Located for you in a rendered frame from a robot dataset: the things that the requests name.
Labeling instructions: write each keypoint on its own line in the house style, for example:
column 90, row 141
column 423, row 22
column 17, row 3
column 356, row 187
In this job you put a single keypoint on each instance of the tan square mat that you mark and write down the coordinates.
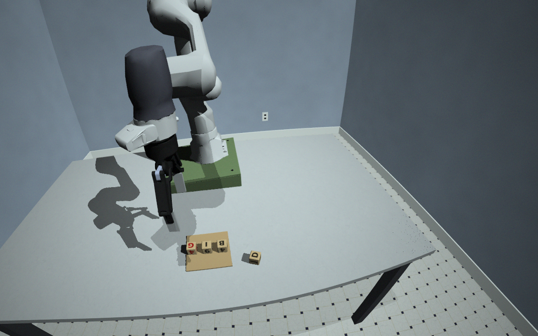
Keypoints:
column 212, row 260

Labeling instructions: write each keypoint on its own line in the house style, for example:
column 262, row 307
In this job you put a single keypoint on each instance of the beige letter block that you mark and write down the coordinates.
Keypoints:
column 191, row 248
column 222, row 245
column 206, row 247
column 255, row 257

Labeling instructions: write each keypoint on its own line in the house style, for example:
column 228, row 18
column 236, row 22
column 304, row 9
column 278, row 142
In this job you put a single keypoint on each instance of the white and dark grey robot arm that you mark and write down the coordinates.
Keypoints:
column 154, row 80

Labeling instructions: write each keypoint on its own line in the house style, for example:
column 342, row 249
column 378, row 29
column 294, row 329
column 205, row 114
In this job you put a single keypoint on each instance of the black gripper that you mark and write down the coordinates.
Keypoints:
column 167, row 163

